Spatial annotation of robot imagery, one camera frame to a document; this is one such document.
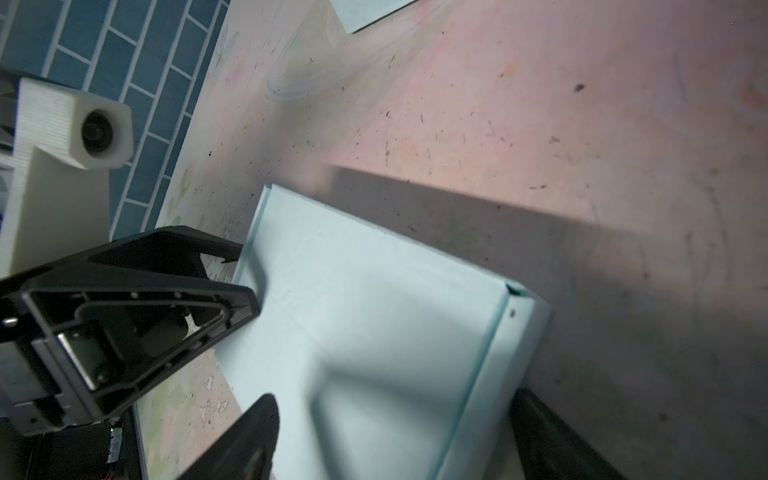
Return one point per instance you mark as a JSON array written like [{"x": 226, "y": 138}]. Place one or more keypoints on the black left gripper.
[{"x": 76, "y": 355}]

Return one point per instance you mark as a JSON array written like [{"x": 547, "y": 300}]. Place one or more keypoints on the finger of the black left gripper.
[{"x": 174, "y": 251}]

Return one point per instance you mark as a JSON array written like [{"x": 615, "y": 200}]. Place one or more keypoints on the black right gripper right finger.
[{"x": 549, "y": 448}]

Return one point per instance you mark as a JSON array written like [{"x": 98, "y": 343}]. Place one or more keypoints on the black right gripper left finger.
[{"x": 246, "y": 449}]

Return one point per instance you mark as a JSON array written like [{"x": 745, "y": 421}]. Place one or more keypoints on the light blue box stack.
[{"x": 388, "y": 359}]

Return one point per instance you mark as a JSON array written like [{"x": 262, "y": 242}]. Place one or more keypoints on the light blue paper box sheet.
[{"x": 355, "y": 15}]

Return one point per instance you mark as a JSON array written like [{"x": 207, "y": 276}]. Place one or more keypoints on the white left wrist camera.
[{"x": 58, "y": 148}]

